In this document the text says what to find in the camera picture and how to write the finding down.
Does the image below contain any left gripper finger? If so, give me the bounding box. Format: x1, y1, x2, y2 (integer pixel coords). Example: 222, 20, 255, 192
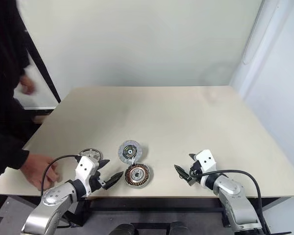
98, 159, 111, 170
104, 171, 124, 190

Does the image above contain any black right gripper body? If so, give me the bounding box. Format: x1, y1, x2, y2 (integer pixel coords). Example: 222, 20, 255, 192
188, 160, 203, 187

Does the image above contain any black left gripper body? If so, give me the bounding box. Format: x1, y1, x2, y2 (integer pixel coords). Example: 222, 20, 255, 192
89, 168, 107, 193

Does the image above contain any small metal ring part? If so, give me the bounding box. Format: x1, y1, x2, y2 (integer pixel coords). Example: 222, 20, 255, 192
77, 148, 103, 165

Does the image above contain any black round metal part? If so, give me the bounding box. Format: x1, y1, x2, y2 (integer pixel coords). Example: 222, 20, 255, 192
124, 163, 153, 188

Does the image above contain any grey round disc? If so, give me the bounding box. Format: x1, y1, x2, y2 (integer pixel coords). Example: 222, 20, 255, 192
118, 140, 147, 164

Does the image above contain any person's bare right hand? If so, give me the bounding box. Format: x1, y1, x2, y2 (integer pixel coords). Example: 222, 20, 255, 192
24, 154, 62, 190

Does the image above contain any person's bare left hand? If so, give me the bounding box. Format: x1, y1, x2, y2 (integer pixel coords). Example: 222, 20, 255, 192
19, 74, 37, 95

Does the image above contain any dark rounded shape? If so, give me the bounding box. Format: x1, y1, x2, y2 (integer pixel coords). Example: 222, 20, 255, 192
170, 221, 191, 235
111, 223, 135, 235

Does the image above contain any person's black clothed torso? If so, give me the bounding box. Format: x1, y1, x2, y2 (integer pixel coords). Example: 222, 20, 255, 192
0, 0, 32, 152

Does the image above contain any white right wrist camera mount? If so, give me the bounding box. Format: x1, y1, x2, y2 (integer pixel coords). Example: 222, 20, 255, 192
195, 149, 217, 188

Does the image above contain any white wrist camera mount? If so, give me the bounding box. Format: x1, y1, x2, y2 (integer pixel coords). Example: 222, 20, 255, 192
195, 149, 217, 188
74, 156, 100, 197

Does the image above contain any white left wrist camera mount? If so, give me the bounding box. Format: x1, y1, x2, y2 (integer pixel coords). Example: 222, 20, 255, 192
74, 156, 100, 197

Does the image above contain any black table frame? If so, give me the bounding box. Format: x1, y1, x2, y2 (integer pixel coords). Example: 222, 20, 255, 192
0, 193, 294, 235

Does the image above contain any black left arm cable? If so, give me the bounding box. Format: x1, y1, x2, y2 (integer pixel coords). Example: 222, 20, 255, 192
40, 154, 81, 197

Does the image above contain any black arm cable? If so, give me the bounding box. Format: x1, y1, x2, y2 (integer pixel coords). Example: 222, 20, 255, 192
190, 169, 271, 235
40, 154, 81, 197

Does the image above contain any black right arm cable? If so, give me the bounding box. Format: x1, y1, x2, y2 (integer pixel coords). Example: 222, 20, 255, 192
190, 169, 271, 235

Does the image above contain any black slanted frame post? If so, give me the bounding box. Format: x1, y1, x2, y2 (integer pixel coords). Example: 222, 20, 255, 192
18, 0, 62, 103

